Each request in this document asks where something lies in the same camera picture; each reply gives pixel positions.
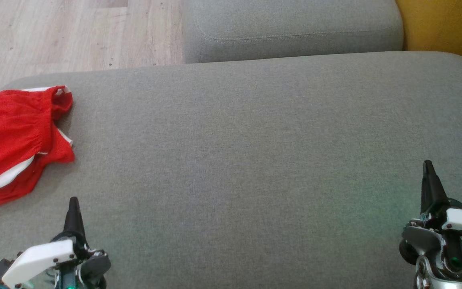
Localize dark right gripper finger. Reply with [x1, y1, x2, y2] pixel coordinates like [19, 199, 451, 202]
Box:
[420, 160, 449, 219]

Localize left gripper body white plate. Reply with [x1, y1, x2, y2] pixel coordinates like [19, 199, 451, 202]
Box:
[1, 234, 111, 289]

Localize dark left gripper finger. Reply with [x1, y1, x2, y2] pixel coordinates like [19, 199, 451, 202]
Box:
[63, 196, 87, 244]

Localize red shorts with white stripes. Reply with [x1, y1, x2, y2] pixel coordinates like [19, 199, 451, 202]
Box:
[0, 85, 75, 212]

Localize large grey sofa seat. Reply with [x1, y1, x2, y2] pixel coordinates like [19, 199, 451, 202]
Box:
[0, 51, 462, 289]

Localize small grey sofa cushion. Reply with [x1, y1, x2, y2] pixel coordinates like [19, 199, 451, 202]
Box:
[182, 0, 405, 64]

